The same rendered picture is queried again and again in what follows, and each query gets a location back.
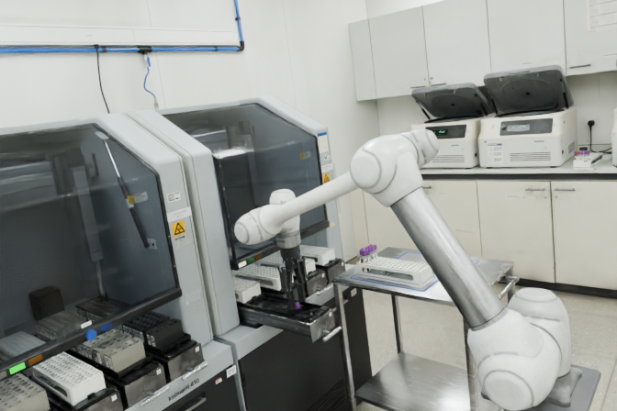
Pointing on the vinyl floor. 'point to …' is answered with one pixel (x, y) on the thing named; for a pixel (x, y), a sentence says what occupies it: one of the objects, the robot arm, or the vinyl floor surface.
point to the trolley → (448, 376)
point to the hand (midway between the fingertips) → (296, 295)
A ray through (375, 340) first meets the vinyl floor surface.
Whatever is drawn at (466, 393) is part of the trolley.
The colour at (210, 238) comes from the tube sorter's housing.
